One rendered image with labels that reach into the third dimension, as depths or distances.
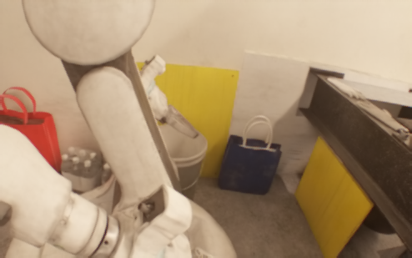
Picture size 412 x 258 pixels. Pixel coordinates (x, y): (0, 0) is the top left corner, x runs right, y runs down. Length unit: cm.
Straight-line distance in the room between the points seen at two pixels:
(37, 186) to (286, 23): 128
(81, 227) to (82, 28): 20
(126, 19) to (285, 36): 114
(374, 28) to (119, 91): 150
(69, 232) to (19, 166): 7
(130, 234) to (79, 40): 21
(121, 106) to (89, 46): 11
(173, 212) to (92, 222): 8
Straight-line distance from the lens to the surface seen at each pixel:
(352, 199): 116
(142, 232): 25
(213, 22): 121
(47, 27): 32
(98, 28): 30
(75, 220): 25
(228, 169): 137
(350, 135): 130
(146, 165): 43
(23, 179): 23
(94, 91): 37
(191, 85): 126
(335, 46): 153
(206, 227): 81
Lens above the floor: 98
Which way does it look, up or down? 30 degrees down
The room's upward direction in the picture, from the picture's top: 9 degrees clockwise
